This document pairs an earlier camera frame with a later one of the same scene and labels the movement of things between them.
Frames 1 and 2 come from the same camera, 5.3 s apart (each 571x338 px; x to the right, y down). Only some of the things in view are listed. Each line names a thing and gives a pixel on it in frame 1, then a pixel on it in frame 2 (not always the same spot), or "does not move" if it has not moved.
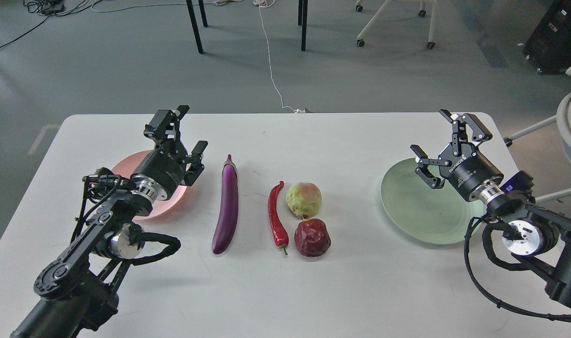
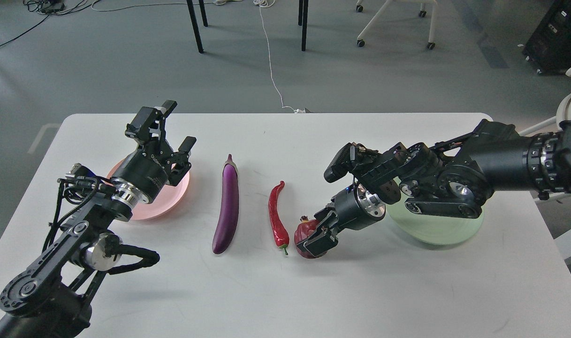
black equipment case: [559, 40] does not move
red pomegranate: [312, 237] does not move
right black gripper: [471, 174] -> [350, 208]
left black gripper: [161, 172] -> [147, 167]
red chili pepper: [280, 233] does not move
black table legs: [198, 40] does not move
